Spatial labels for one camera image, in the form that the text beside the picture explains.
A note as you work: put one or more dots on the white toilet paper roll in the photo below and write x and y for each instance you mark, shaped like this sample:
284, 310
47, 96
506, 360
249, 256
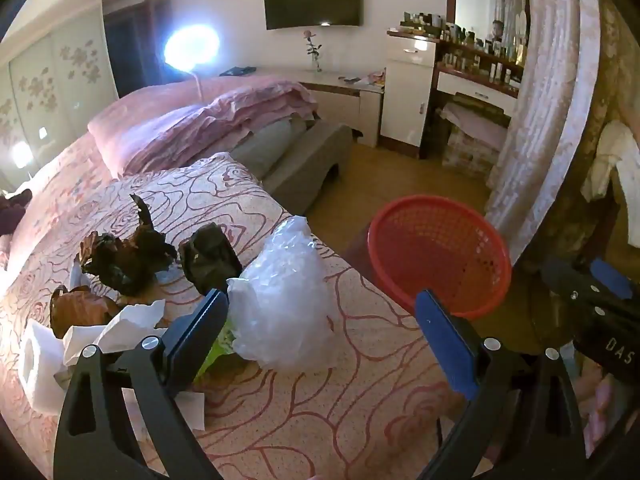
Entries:
37, 375

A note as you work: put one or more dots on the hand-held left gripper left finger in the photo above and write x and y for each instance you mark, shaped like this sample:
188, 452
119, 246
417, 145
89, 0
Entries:
197, 332

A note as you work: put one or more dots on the dark gold floral curtain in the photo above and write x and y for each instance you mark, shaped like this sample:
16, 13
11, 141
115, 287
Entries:
610, 60

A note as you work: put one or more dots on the tall white cabinet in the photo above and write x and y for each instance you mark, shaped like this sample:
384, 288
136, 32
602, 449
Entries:
405, 100

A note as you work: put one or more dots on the brown paper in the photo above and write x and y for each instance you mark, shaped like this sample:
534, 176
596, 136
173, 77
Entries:
80, 307

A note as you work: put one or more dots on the dark cloth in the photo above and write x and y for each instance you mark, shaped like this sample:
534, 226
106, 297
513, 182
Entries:
237, 71

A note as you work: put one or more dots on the white dressing table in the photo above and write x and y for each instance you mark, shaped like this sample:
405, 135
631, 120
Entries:
475, 87

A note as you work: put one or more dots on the low white cabinet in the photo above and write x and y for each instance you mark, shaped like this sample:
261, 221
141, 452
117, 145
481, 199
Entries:
350, 110

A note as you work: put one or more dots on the pink folded quilt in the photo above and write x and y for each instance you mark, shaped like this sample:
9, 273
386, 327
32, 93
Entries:
265, 105
150, 125

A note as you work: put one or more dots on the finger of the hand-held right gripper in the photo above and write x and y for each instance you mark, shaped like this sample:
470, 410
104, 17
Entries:
570, 287
612, 277

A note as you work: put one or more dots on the dark doorway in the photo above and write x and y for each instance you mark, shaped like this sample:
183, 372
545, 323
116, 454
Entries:
135, 45

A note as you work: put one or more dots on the clear plastic bag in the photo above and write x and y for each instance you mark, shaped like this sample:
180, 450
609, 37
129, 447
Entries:
285, 300

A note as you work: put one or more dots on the grey bench sofa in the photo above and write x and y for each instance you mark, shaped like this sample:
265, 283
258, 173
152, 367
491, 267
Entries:
310, 160

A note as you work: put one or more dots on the floral sliding door wardrobe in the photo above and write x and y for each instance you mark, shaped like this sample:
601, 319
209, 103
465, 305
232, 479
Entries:
60, 75

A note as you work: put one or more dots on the person's right hand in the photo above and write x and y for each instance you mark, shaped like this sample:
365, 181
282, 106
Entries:
602, 405

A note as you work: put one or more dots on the pink patterned curtain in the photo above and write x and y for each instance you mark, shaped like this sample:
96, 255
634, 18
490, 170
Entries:
545, 85

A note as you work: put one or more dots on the wooden framed mirror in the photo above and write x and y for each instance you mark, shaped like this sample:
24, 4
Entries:
480, 0

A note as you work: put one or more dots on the pink rose in vase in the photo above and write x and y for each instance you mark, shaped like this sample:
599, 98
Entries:
312, 50

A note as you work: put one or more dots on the cloth-covered box stack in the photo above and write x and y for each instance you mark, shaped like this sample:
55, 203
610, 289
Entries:
475, 145

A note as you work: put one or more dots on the red plastic mesh basket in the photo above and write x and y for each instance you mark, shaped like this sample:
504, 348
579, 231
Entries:
440, 240

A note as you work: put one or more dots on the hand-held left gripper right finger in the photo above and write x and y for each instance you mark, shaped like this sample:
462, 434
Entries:
445, 345

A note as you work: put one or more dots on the grey mattress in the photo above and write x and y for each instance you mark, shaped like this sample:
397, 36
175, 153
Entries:
270, 145

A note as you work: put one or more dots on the white tissue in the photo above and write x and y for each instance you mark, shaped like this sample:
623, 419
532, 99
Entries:
125, 325

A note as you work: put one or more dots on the rose pattern bedspread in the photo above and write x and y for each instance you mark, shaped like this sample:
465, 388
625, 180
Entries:
300, 410

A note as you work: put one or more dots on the white hanging cloth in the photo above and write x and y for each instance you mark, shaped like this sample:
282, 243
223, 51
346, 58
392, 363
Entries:
615, 155

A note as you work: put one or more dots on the small clutter on cabinet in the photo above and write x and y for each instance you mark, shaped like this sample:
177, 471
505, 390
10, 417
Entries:
375, 78

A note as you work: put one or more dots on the large dark wrapper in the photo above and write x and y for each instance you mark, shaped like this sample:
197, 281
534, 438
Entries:
130, 260

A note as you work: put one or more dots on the pink floral bed sheet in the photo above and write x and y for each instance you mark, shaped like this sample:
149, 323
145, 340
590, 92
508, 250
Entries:
55, 185

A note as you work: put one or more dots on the small dark wrapper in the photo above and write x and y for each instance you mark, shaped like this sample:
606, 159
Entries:
207, 255

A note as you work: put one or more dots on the green snack wrapper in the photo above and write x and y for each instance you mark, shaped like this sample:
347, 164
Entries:
220, 347

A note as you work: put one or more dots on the round white floor lamp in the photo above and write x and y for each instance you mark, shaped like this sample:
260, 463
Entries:
192, 47

